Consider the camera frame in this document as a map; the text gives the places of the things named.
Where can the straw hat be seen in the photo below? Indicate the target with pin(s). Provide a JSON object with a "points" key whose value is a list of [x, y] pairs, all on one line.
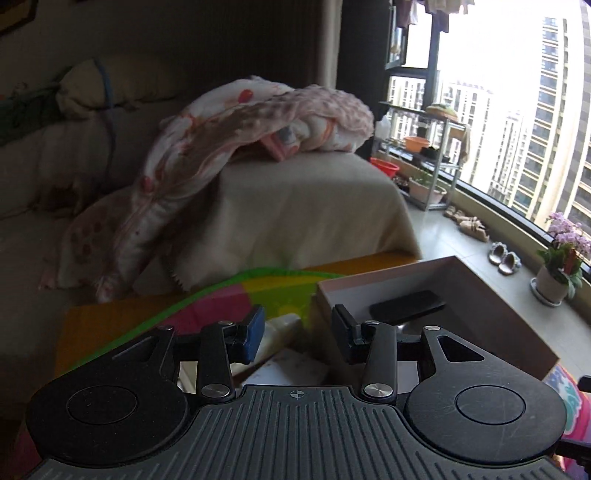
{"points": [[441, 112]]}

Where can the brown cardboard box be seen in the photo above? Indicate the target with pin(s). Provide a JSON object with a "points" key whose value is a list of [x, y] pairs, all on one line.
{"points": [[489, 314]]}

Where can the red plastic basin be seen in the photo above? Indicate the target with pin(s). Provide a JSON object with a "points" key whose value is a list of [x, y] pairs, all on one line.
{"points": [[385, 167]]}

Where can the white paper packet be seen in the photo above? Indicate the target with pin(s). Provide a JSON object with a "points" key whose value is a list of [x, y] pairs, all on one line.
{"points": [[291, 369]]}

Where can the pink plant pot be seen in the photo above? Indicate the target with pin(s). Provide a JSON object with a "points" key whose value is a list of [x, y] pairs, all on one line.
{"points": [[427, 190]]}

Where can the orange plastic basin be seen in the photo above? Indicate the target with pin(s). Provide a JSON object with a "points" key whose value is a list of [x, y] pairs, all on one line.
{"points": [[417, 143]]}

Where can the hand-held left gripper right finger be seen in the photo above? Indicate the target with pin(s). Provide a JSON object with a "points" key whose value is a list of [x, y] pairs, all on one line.
{"points": [[340, 333]]}

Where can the pink floral blanket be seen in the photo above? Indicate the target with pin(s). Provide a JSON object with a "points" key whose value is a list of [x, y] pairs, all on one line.
{"points": [[207, 138]]}

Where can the beige shoes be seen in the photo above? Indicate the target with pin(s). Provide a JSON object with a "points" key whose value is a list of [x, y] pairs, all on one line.
{"points": [[466, 222]]}

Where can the grey sandal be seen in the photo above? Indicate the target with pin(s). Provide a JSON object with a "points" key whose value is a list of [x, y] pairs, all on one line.
{"points": [[509, 263], [496, 253]]}

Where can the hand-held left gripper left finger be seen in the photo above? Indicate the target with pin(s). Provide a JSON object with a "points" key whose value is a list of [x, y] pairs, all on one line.
{"points": [[253, 333]]}

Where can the cream plastic bottle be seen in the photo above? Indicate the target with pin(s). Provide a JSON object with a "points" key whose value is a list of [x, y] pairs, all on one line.
{"points": [[281, 330]]}

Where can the black smartphone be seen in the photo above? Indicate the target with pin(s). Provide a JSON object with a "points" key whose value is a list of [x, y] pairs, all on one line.
{"points": [[408, 304]]}

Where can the potted pink orchid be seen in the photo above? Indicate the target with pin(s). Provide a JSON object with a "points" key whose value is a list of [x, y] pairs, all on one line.
{"points": [[561, 258]]}

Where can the pink printed mat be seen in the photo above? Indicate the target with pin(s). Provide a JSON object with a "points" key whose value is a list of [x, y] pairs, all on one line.
{"points": [[570, 401]]}

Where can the dark green cloth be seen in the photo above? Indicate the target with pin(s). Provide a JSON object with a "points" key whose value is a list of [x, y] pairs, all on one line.
{"points": [[25, 108]]}

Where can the beige covered bed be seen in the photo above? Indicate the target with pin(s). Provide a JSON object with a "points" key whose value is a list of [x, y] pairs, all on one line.
{"points": [[300, 207]]}

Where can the beige pillow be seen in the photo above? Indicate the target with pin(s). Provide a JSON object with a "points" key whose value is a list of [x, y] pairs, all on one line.
{"points": [[120, 83]]}

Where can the colourful play mat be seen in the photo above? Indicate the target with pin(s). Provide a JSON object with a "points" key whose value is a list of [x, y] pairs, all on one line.
{"points": [[207, 309]]}

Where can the metal shelf rack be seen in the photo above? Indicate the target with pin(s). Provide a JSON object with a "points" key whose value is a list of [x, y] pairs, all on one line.
{"points": [[438, 152]]}

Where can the hanging clothes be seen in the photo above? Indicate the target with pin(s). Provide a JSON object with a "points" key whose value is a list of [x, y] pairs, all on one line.
{"points": [[431, 11]]}

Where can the framed wall picture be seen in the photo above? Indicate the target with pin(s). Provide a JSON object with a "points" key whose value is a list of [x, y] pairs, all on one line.
{"points": [[16, 14]]}

